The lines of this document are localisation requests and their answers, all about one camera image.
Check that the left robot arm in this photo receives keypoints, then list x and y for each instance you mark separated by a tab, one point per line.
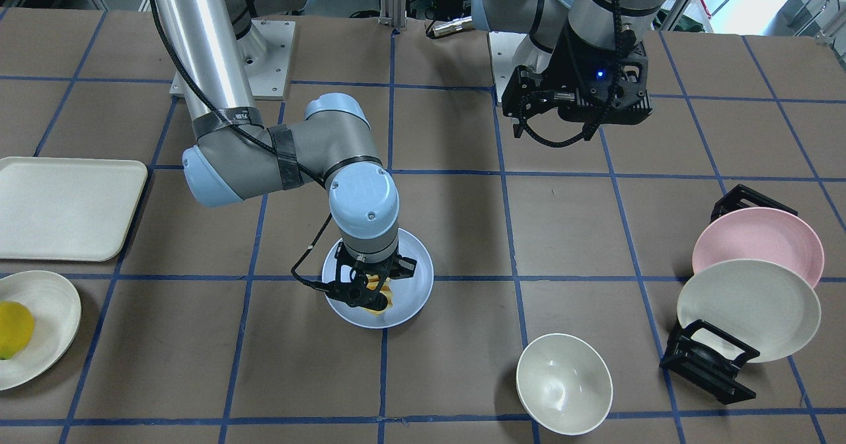
598	22

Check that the yellow bread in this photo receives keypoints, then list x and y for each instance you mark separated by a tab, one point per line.
382	286

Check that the pink plate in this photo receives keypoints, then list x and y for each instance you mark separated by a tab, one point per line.
761	233

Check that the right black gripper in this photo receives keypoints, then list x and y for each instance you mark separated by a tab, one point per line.
397	266

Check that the black plate rack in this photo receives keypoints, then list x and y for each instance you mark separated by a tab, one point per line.
698	363

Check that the cream white bowl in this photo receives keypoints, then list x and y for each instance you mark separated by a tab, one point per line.
564	384

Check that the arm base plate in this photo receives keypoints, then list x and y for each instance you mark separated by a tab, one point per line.
509	49
229	67

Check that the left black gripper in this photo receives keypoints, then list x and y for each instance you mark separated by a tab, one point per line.
572	58

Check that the blue plate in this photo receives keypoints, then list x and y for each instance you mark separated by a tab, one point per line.
409	295

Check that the yellow lemon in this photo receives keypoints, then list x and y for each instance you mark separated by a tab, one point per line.
17	328

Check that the cream white plate in rack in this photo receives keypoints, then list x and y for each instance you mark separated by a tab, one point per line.
762	304

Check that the cream plate with lemon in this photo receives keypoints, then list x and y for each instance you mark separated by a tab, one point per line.
56	308

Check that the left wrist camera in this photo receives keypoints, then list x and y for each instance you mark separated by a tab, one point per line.
631	103

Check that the cream white tray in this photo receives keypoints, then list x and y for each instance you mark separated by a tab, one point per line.
67	209

